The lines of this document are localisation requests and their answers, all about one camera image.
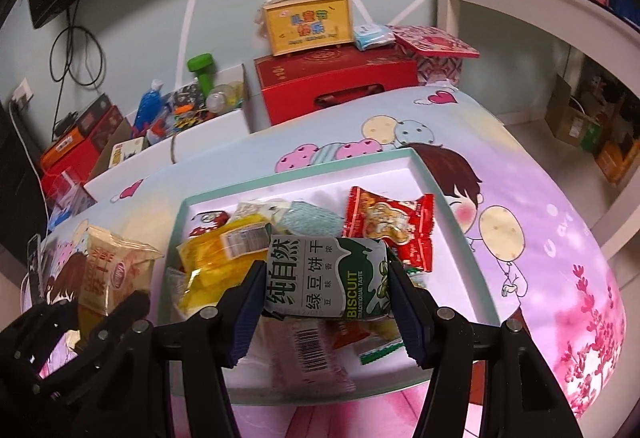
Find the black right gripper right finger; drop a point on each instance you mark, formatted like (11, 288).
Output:
(413, 310)

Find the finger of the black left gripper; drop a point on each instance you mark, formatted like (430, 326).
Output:
(92, 357)
(27, 343)

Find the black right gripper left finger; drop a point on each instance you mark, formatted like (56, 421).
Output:
(239, 311)

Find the beige egg roll packet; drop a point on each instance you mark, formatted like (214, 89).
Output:
(115, 268)

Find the yellow transparent snack packet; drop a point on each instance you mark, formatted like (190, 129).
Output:
(220, 259)

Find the green white biscuit packet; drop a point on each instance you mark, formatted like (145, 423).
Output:
(327, 278)

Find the red orange snack packet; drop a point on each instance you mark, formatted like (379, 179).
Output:
(404, 226)

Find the silver grey snack packet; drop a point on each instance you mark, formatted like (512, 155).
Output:
(307, 220)

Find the white tray with teal rim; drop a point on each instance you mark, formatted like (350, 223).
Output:
(291, 359)

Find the smartphone in white case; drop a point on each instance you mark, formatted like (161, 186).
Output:
(33, 266)

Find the clear acrylic box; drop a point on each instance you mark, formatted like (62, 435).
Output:
(67, 198)

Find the cartoon print tablecloth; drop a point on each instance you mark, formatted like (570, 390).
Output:
(537, 255)

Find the red box on left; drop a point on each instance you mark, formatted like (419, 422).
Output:
(97, 128)

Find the white card box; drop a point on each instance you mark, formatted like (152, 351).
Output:
(125, 150)

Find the white toy storage box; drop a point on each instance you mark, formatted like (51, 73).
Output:
(213, 133)

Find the orange box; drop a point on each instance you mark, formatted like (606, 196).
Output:
(66, 143)

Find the clear plastic bottle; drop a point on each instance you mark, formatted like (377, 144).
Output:
(225, 98)

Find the blue bead bottle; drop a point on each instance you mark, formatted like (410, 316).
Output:
(150, 105)

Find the large red gift box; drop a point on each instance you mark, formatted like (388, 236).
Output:
(297, 84)

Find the cardboard box on floor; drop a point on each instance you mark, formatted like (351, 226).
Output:
(568, 121)

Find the green dumbbell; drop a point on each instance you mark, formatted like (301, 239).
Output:
(203, 67)

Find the pink patterned box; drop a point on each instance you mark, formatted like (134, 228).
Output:
(439, 55)

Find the blue tissue pack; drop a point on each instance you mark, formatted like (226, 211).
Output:
(369, 36)

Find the white shelf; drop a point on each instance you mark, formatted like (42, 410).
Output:
(513, 79)

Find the white wall socket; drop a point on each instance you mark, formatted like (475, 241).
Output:
(22, 94)

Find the yellow gift box with handle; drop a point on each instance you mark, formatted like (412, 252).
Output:
(291, 26)

